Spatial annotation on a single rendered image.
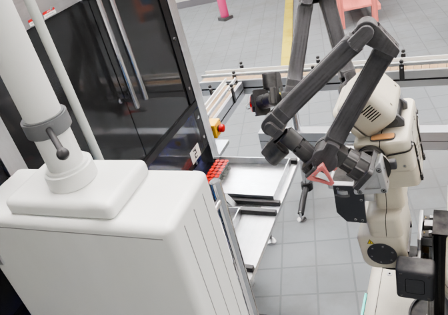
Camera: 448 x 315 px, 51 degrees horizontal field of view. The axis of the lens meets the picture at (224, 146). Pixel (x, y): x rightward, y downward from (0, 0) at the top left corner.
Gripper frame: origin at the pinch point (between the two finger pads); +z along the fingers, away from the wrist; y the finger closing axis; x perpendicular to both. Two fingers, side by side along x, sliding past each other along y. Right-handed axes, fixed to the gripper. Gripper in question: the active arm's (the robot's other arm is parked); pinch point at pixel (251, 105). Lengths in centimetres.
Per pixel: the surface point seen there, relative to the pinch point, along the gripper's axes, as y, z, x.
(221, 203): -26, -76, 49
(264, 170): -28.0, 12.0, -7.6
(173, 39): 29.9, 7.3, 26.6
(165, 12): 39.5, 2.8, 29.8
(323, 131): -15, 68, -79
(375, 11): 115, 271, -315
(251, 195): -35.7, -1.5, 6.5
